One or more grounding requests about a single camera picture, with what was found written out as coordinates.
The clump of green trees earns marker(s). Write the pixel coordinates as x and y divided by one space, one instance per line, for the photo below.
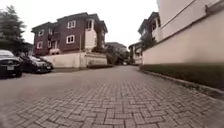
115 57

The dark brown house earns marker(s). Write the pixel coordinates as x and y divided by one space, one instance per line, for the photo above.
150 28

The tall dark tree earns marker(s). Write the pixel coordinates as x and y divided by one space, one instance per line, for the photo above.
10 28

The low dark green hedge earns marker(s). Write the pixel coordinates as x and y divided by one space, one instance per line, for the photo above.
193 74

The black car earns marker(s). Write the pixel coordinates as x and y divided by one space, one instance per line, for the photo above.
35 64

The reddish brick paved road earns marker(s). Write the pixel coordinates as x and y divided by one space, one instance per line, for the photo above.
106 100

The pale distant building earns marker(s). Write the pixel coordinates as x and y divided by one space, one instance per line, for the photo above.
136 53

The brown multi-storey building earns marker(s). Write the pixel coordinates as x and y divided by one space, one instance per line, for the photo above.
73 31

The dark car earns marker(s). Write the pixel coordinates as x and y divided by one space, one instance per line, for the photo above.
9 63

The grey concrete kerb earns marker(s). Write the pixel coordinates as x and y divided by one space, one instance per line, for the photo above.
186 84

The white boundary wall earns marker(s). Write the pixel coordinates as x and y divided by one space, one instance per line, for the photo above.
66 60

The cream boundary wall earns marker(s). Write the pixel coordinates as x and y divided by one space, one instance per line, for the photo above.
186 48

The distant grey-roofed building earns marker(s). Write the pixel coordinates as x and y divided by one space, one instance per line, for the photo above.
116 46

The small low hedge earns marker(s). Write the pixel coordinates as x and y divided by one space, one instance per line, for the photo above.
100 66

